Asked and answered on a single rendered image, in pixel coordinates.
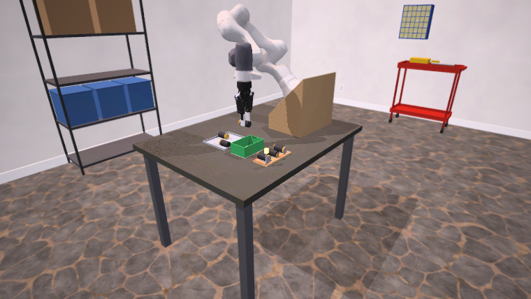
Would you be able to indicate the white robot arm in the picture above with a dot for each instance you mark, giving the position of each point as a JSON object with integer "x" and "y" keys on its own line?
{"x": 233, "y": 27}

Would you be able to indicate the green open box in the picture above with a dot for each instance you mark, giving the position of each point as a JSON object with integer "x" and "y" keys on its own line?
{"x": 247, "y": 146}

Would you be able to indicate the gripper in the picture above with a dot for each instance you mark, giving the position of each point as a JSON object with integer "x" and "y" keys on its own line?
{"x": 244, "y": 101}

